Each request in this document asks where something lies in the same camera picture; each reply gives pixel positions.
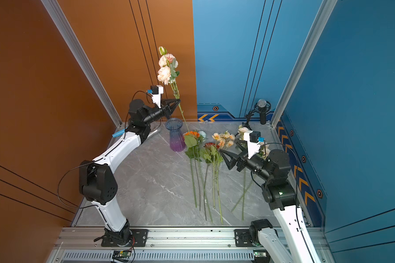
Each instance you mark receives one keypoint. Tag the right aluminium corner post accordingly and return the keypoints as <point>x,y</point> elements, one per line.
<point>324,12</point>

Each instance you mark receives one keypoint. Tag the blue microphone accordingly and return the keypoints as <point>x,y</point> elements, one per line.
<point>119,133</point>

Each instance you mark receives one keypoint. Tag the aluminium corner post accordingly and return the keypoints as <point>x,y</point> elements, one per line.
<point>324,12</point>
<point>62,24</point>

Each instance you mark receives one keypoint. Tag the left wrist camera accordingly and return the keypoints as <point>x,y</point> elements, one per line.
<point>156,92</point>

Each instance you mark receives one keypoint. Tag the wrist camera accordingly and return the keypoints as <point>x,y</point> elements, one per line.
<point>254,140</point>
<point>156,92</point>

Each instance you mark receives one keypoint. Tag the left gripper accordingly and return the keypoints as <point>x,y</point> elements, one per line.
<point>167,111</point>

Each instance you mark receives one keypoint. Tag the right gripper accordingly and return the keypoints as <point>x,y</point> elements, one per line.
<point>243,160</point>

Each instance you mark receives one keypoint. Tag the orange flower stem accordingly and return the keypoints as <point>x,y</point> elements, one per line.
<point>192,152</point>

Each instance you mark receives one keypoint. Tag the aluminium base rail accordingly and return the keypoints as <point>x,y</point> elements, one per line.
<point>170,245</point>

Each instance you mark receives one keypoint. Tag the peach poppy flower stem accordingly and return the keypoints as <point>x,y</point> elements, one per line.
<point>222,141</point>

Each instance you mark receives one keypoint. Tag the left aluminium corner post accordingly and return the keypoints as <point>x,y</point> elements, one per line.
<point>62,24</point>

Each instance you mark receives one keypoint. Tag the left green circuit board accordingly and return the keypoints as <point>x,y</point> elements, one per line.
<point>122,257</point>

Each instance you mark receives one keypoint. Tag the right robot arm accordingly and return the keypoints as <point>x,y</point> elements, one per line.
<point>281,196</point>

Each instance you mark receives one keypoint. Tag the right green circuit board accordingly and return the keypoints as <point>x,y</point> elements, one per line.
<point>261,257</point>

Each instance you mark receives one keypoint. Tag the purple glass vase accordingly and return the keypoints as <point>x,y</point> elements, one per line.
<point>174,125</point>

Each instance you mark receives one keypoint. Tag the silver microphone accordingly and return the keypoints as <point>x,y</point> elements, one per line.
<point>154,132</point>

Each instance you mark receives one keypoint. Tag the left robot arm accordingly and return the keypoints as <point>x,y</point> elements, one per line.
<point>96,178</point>

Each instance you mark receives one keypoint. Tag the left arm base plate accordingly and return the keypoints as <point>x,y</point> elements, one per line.
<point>138,237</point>

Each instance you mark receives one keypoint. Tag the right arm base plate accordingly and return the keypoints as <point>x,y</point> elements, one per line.
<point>243,238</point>

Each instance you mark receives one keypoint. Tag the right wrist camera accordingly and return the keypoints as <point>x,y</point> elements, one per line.
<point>254,140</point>

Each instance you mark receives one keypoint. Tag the green circuit board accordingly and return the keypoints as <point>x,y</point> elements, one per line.
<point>261,257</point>
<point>122,257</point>

